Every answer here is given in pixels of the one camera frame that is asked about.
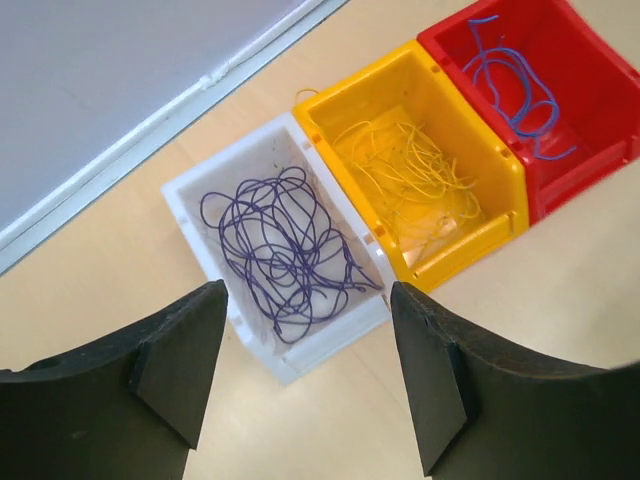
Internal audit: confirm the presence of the yellow wire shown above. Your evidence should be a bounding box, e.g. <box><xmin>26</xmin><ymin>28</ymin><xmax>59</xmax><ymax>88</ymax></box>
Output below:
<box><xmin>294</xmin><ymin>88</ymin><xmax>484</xmax><ymax>251</ymax></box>

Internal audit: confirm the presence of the purple wire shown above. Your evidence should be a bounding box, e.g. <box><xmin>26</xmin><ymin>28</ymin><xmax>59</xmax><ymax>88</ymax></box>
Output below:
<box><xmin>462</xmin><ymin>14</ymin><xmax>579</xmax><ymax>162</ymax></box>
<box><xmin>199</xmin><ymin>167</ymin><xmax>384</xmax><ymax>345</ymax></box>

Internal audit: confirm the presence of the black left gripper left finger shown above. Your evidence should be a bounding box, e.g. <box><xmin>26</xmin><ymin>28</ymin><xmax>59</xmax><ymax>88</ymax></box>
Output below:
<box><xmin>1</xmin><ymin>281</ymin><xmax>228</xmax><ymax>479</ymax></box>

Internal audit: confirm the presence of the yellow plastic bin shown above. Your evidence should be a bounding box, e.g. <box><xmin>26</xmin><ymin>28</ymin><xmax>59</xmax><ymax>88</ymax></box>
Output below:
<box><xmin>293</xmin><ymin>40</ymin><xmax>530</xmax><ymax>292</ymax></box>

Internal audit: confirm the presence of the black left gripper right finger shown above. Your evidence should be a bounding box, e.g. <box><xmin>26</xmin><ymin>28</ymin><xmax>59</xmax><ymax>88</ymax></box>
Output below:
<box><xmin>391</xmin><ymin>282</ymin><xmax>639</xmax><ymax>479</ymax></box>

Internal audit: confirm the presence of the white plastic bin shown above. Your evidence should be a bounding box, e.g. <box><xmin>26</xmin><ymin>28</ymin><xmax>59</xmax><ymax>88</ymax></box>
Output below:
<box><xmin>162</xmin><ymin>113</ymin><xmax>394</xmax><ymax>384</ymax></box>

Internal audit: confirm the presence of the red plastic bin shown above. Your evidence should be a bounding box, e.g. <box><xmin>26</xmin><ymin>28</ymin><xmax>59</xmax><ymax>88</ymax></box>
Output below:
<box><xmin>417</xmin><ymin>0</ymin><xmax>639</xmax><ymax>223</ymax></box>

